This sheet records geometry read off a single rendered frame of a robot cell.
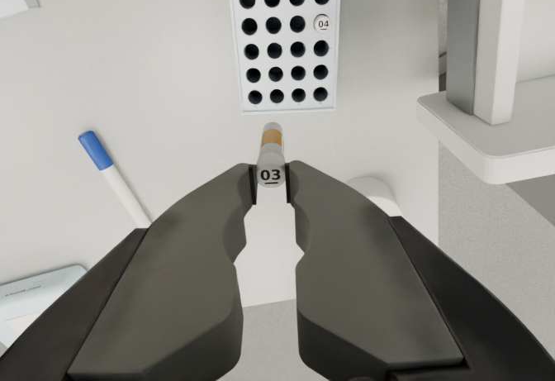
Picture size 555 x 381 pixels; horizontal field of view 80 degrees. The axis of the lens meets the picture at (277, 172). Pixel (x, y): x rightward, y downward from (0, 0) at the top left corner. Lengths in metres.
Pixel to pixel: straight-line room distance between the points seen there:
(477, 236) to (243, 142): 1.39
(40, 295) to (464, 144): 0.48
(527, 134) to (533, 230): 1.53
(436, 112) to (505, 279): 1.67
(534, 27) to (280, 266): 0.35
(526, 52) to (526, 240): 1.51
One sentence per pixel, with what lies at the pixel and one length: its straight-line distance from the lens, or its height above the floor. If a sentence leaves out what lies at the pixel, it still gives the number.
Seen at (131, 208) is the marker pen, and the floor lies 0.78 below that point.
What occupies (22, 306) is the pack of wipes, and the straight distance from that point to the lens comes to 0.54.
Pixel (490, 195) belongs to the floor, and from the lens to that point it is 1.54.
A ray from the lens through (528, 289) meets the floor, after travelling 2.01.
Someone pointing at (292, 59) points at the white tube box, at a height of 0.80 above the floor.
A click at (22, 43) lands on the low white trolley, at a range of 0.40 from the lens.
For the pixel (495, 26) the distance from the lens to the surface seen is 0.22.
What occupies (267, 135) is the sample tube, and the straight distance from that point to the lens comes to 0.15.
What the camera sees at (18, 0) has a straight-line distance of 0.37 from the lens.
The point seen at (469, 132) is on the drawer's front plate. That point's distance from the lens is 0.23.
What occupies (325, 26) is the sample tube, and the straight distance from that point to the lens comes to 0.28.
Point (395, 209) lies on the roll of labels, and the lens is 0.37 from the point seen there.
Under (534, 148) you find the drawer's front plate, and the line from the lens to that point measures 0.22.
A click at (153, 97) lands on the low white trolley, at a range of 0.36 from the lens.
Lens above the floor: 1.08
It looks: 61 degrees down
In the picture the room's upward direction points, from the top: 180 degrees clockwise
